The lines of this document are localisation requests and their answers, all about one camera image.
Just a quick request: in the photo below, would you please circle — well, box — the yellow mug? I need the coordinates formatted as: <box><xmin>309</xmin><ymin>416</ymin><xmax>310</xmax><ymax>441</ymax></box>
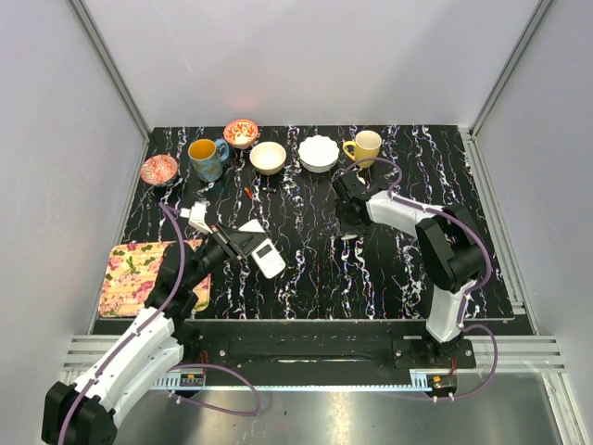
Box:
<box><xmin>342</xmin><ymin>130</ymin><xmax>383</xmax><ymax>168</ymax></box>

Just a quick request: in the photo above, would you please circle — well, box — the floral rectangular tray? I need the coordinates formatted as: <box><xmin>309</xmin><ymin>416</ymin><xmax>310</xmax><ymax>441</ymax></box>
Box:
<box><xmin>98</xmin><ymin>239</ymin><xmax>213</xmax><ymax>319</ymax></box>

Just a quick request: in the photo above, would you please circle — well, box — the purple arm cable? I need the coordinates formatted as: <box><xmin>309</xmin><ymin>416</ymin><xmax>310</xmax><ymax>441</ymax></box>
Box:
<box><xmin>342</xmin><ymin>157</ymin><xmax>499</xmax><ymax>402</ymax></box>
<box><xmin>55</xmin><ymin>201</ymin><xmax>263</xmax><ymax>445</ymax></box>

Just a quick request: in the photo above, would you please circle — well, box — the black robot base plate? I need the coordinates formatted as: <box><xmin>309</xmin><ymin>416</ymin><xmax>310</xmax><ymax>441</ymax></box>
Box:
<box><xmin>188</xmin><ymin>320</ymin><xmax>476</xmax><ymax>371</ymax></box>

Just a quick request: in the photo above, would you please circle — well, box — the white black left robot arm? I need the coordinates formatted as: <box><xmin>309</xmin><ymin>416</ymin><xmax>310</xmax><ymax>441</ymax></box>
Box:
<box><xmin>41</xmin><ymin>220</ymin><xmax>269</xmax><ymax>444</ymax></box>

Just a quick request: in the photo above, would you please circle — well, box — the aluminium table edge rail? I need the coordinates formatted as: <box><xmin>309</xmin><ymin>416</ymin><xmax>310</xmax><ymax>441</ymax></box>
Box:
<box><xmin>62</xmin><ymin>333</ymin><xmax>567</xmax><ymax>372</ymax></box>

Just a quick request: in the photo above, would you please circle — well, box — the red patterned small dish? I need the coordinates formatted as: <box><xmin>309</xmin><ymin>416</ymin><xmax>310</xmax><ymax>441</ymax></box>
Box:
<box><xmin>140</xmin><ymin>154</ymin><xmax>179</xmax><ymax>186</ymax></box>

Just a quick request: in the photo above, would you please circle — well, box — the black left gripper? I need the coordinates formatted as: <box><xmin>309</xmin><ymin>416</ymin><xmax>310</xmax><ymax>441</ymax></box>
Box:
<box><xmin>185</xmin><ymin>221</ymin><xmax>268</xmax><ymax>290</ymax></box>

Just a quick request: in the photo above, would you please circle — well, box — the white scalloped bowl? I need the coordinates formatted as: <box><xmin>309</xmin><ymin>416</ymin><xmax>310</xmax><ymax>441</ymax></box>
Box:
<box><xmin>297</xmin><ymin>135</ymin><xmax>339</xmax><ymax>173</ymax></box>

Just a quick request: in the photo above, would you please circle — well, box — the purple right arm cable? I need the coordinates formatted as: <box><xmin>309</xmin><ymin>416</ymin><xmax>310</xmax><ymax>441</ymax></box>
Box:
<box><xmin>342</xmin><ymin>157</ymin><xmax>499</xmax><ymax>402</ymax></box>

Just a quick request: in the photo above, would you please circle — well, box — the cream round bowl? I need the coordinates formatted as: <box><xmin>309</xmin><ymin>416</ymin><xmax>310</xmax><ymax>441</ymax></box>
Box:
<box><xmin>249</xmin><ymin>142</ymin><xmax>286</xmax><ymax>175</ymax></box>

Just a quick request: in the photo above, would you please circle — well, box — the white battery cover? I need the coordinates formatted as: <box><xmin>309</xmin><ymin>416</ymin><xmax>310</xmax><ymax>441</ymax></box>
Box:
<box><xmin>238</xmin><ymin>219</ymin><xmax>265</xmax><ymax>233</ymax></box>

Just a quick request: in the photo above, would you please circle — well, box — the orange floral bowl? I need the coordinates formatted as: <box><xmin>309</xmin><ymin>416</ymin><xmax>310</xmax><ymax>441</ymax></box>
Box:
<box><xmin>223</xmin><ymin>119</ymin><xmax>259</xmax><ymax>149</ymax></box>

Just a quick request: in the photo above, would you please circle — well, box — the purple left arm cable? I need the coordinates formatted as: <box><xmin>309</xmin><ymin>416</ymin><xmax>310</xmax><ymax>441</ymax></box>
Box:
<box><xmin>55</xmin><ymin>201</ymin><xmax>263</xmax><ymax>445</ymax></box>

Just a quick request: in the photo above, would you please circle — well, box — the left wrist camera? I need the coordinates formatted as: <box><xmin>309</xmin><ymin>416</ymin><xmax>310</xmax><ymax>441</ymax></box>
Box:
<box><xmin>180</xmin><ymin>201</ymin><xmax>211</xmax><ymax>234</ymax></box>

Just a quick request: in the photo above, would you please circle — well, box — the blue patterned mug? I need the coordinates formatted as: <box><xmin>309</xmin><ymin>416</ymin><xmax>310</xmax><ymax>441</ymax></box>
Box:
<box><xmin>188</xmin><ymin>139</ymin><xmax>231</xmax><ymax>183</ymax></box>

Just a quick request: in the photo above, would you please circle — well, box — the aluminium corner frame post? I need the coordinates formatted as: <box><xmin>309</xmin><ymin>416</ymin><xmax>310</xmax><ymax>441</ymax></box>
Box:
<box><xmin>470</xmin><ymin>0</ymin><xmax>555</xmax><ymax>138</ymax></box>

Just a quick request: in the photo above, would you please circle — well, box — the left aluminium frame post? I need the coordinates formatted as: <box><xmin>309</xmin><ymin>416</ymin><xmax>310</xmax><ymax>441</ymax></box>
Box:
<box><xmin>69</xmin><ymin>0</ymin><xmax>152</xmax><ymax>135</ymax></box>

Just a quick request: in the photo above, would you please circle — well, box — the white remote control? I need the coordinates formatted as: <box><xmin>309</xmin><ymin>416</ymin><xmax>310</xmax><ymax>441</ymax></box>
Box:
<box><xmin>251</xmin><ymin>239</ymin><xmax>286</xmax><ymax>279</ymax></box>

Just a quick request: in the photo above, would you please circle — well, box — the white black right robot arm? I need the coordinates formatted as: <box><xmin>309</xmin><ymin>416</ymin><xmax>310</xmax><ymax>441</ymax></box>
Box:
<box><xmin>332</xmin><ymin>172</ymin><xmax>492</xmax><ymax>367</ymax></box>

